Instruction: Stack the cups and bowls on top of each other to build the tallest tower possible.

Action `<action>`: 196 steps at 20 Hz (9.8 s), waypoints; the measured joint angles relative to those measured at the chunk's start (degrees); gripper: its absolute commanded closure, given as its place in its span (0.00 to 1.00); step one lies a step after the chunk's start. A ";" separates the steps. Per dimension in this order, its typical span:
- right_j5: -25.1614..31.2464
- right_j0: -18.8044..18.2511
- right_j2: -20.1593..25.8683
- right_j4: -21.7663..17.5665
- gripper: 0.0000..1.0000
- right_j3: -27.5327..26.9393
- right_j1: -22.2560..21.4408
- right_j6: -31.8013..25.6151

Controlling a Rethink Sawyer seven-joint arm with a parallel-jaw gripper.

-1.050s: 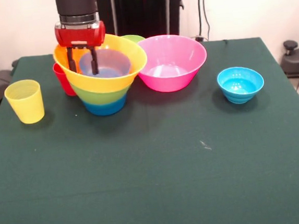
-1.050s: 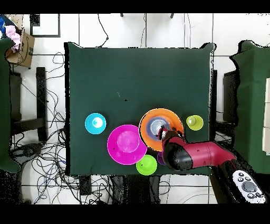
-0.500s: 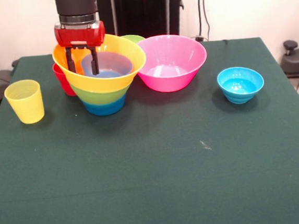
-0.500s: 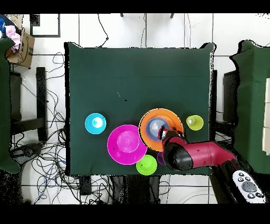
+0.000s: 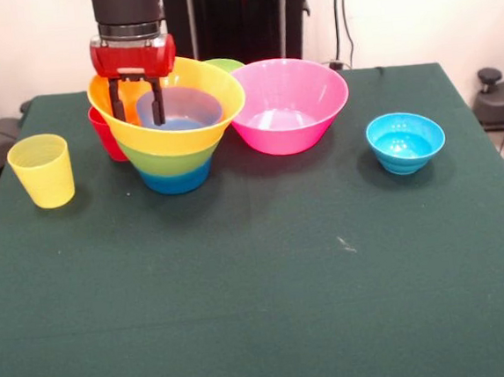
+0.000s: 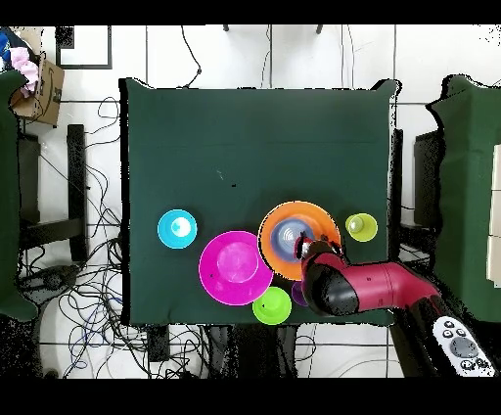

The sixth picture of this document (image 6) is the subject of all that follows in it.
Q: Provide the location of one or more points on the orange plastic bowl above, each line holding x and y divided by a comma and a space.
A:
270, 254

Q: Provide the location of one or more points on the purple plastic cup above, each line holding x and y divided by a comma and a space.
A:
297, 294

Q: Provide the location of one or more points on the pink plastic bowl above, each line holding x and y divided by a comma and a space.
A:
223, 270

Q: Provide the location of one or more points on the light blue plastic bowl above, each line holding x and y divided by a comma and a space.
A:
177, 239

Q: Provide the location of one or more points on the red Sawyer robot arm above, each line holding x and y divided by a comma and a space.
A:
375, 285

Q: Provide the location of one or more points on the yellow plastic cup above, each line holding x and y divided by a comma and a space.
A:
366, 231

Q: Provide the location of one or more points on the small green plastic bowl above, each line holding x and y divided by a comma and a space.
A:
271, 306

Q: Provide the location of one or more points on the dark green tablecloth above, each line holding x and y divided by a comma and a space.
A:
254, 129

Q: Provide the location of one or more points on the green covered side table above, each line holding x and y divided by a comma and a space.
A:
469, 195
8, 195

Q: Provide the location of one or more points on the black power strip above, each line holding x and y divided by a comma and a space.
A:
158, 344

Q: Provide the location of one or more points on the white panel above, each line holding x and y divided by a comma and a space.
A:
496, 215

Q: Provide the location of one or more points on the black floor stand base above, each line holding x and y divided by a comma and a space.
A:
51, 276

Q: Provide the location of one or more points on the cardboard box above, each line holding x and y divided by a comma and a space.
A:
47, 98

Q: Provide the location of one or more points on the pink cloth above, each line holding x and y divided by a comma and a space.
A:
23, 64

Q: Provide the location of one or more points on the blue fabric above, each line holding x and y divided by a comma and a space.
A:
4, 43

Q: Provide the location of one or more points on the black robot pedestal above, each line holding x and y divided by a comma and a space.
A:
250, 352

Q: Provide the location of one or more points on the black side frame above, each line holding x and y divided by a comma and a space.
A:
426, 176

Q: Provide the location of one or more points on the black leg frame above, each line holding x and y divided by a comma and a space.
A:
76, 176

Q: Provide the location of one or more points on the black square frame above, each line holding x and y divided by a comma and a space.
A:
84, 67

